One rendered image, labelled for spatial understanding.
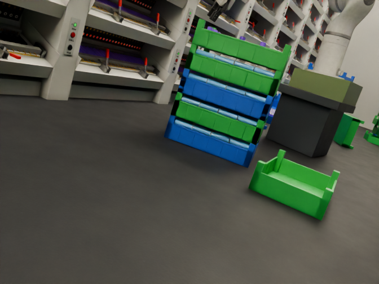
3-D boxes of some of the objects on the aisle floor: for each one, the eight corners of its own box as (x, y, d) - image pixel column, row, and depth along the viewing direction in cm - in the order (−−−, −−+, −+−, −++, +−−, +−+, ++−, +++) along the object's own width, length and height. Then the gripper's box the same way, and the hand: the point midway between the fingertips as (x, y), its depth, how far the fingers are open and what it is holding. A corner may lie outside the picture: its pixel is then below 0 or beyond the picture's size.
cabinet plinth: (248, 105, 322) (250, 100, 321) (39, 96, 129) (42, 81, 128) (232, 100, 329) (233, 94, 328) (9, 81, 135) (11, 68, 134)
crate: (321, 221, 94) (334, 192, 92) (247, 187, 101) (257, 160, 99) (330, 194, 121) (340, 172, 119) (272, 170, 128) (280, 148, 126)
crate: (253, 156, 140) (260, 136, 139) (247, 168, 121) (256, 145, 119) (180, 129, 146) (186, 110, 144) (163, 136, 127) (170, 114, 125)
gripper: (224, -30, 162) (199, 7, 170) (235, -17, 150) (208, 22, 158) (237, -21, 166) (212, 15, 174) (249, -8, 153) (222, 30, 162)
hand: (213, 14), depth 165 cm, fingers open, 3 cm apart
